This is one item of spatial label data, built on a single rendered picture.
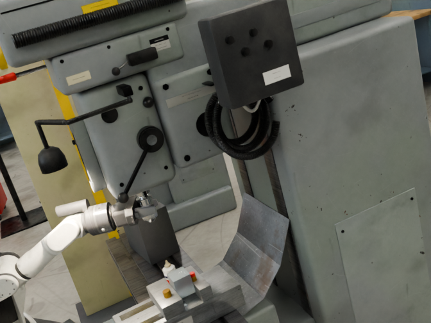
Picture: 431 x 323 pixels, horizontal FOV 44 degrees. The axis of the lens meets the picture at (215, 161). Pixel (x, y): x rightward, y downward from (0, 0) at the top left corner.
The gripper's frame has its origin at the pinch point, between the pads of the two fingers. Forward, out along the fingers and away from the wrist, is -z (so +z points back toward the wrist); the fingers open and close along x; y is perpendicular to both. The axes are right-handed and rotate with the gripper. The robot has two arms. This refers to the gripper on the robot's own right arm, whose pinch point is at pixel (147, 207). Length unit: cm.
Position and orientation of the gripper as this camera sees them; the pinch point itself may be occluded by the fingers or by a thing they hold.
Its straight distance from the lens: 160.8
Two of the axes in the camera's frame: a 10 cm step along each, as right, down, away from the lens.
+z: -9.7, 2.4, 0.7
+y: 2.5, 9.2, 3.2
